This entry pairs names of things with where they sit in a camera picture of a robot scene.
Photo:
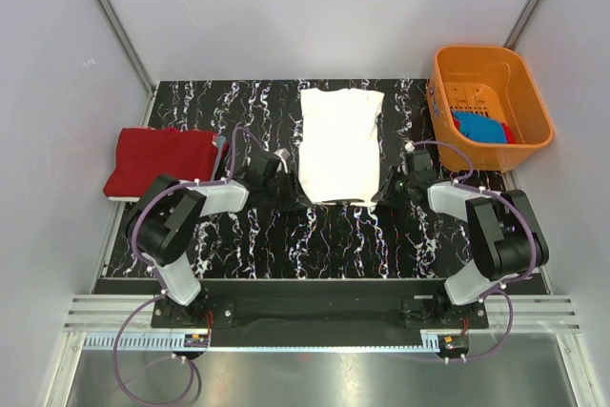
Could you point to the folded grey t shirt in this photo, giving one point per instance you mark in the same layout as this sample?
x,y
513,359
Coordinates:
x,y
221,144

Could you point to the grey slotted cable duct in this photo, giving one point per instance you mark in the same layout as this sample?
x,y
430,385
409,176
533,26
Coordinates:
x,y
416,343

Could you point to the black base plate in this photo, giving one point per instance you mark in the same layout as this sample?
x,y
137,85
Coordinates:
x,y
329,311

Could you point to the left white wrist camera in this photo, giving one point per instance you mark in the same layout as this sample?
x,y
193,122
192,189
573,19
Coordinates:
x,y
283,156

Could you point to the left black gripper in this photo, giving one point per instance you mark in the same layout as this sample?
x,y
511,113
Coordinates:
x,y
294,190

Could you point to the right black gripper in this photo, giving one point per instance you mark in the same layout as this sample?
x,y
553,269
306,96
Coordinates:
x,y
381,193

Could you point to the white t shirt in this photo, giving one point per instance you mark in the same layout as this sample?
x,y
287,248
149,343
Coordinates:
x,y
339,154
125,199

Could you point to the red t shirt in basket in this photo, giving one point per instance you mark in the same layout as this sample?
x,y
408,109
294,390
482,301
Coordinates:
x,y
509,136

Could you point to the blue t shirt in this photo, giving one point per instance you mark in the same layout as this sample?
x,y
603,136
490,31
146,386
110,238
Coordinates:
x,y
479,128

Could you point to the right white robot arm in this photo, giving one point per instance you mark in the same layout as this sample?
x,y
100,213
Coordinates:
x,y
506,241

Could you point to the orange plastic basket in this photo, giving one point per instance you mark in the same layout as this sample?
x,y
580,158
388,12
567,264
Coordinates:
x,y
494,82

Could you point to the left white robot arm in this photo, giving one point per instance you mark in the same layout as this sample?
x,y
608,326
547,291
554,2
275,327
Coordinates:
x,y
161,224

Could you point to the left corner aluminium post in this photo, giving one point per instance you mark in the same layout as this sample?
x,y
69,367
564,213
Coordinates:
x,y
120,33

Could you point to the red t shirt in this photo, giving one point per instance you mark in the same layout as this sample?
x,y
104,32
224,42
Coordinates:
x,y
509,136
142,154

